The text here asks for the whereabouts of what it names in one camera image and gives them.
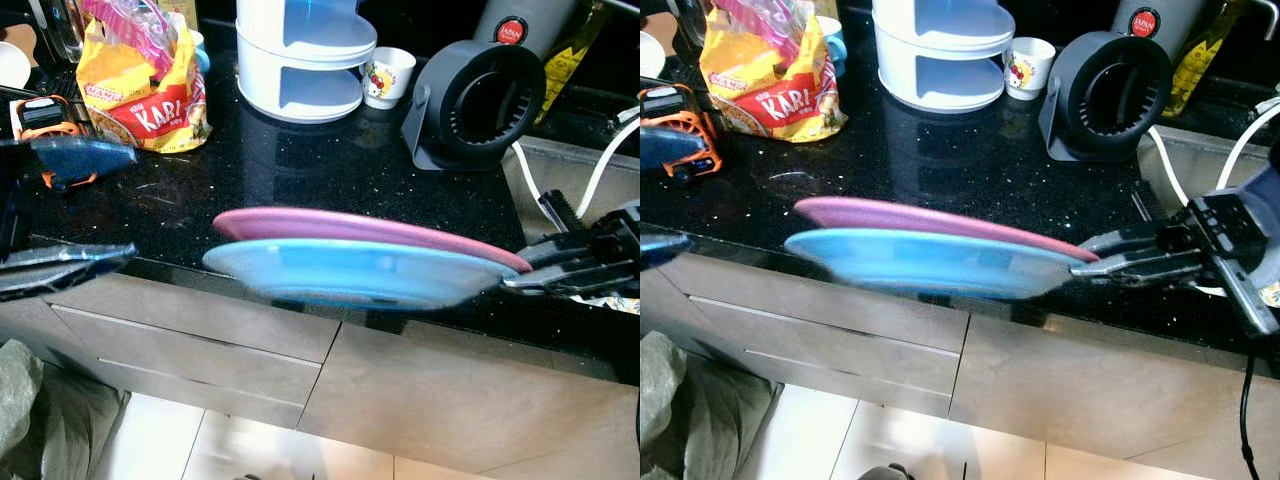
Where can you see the blue white mug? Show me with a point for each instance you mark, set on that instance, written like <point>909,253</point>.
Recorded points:
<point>202,55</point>
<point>838,45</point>

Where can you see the yellow red noodle bag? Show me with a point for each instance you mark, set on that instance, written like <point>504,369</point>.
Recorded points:
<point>150,120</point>
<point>790,110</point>

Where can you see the white round dish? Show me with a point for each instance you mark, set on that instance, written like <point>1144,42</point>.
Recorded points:
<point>12,65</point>
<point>650,55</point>

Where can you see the white two-tier rack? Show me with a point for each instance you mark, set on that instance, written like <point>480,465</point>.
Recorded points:
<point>930,25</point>
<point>290,30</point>

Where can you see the yellow oil bottle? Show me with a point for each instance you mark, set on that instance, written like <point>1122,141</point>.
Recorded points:
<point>575,60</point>
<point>1205,55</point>

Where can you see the pink round plate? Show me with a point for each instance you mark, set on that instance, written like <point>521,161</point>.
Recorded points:
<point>330,222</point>
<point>900,212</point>

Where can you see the beige kitchen cabinet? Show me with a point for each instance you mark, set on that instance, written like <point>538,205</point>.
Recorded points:
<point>200,350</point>
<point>850,340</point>

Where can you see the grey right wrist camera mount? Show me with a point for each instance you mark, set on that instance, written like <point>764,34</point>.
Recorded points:
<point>1260,200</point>

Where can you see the steel sink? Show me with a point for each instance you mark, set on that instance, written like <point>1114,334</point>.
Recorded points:
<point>570,165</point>
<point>1200,160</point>

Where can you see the white cartoon print cup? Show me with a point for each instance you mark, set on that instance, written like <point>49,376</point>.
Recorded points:
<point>1028,70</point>
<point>388,80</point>

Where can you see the dark robot left foot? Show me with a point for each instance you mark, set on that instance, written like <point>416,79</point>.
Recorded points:
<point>885,473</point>

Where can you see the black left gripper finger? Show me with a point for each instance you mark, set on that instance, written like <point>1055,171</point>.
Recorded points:
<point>60,270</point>
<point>80,160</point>

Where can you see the orange black tool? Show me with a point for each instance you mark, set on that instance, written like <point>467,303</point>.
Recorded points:
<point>45,115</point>
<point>668,100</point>

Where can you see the grey green bag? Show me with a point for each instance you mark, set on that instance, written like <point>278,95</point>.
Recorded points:
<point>700,420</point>
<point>50,420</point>

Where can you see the pink plastic wrapper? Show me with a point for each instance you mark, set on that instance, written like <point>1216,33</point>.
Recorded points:
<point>765,15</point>
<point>130,20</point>

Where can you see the black round fan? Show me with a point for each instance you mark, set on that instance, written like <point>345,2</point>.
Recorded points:
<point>1062,90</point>
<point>430,95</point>

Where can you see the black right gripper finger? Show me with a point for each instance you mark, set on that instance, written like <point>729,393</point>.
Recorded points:
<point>1125,242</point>
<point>555,282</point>
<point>560,250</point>
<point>1130,268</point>
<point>660,248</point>
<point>675,148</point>

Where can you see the grey flask red label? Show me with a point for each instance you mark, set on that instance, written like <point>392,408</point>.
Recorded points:
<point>510,28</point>
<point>1143,22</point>

